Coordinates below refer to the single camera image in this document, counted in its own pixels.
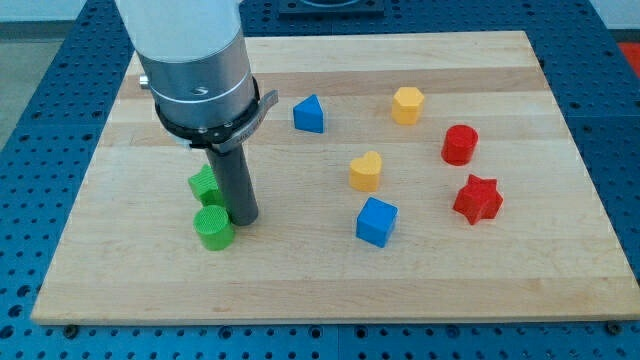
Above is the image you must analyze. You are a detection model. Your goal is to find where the green cylinder block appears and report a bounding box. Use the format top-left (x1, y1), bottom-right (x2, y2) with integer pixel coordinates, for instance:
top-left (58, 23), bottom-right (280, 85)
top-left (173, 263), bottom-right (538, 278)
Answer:
top-left (193, 205), bottom-right (235, 251)

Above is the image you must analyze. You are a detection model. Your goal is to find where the wooden board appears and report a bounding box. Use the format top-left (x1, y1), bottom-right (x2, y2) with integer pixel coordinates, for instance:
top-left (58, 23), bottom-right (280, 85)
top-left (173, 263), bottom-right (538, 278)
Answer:
top-left (31, 31), bottom-right (639, 326)

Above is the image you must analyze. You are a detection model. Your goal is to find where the red star block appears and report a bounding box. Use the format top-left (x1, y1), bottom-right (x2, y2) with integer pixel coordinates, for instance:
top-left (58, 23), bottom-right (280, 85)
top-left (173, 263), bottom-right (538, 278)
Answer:
top-left (452, 174), bottom-right (504, 225)

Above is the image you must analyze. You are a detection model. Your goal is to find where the red cylinder block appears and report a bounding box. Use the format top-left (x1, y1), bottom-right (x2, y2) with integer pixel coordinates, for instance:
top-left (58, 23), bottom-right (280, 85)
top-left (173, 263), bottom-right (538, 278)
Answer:
top-left (441, 124), bottom-right (479, 166)

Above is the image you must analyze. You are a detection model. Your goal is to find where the yellow hexagon block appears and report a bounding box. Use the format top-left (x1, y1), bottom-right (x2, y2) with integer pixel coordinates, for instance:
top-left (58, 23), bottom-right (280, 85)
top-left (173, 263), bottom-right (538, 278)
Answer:
top-left (391, 87), bottom-right (425, 125)

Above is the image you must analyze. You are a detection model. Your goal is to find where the yellow heart block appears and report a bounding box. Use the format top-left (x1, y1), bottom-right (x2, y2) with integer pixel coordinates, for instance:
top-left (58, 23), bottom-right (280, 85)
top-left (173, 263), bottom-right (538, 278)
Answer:
top-left (349, 151), bottom-right (383, 192)

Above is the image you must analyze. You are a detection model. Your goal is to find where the blue cube block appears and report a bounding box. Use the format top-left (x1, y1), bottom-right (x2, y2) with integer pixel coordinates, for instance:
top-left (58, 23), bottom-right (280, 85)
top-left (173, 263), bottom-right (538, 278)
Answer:
top-left (356, 197), bottom-right (398, 248)

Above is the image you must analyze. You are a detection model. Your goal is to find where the green star block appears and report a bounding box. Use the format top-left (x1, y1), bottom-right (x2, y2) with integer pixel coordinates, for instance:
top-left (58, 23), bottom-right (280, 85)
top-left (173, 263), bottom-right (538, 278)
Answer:
top-left (188, 164), bottom-right (224, 207)

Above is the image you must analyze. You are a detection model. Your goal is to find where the blue triangle block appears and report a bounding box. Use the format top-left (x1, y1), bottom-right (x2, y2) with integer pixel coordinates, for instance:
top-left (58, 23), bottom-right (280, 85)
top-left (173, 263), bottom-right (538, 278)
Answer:
top-left (293, 94), bottom-right (324, 133)

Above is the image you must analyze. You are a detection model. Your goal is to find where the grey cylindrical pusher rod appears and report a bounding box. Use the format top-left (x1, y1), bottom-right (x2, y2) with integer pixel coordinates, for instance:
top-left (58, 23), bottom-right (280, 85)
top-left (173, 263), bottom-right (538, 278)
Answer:
top-left (206, 146), bottom-right (259, 226)

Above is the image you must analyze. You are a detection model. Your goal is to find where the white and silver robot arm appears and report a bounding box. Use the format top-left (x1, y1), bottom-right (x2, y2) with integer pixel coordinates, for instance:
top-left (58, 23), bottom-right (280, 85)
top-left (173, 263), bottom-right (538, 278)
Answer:
top-left (116, 0), bottom-right (278, 226)

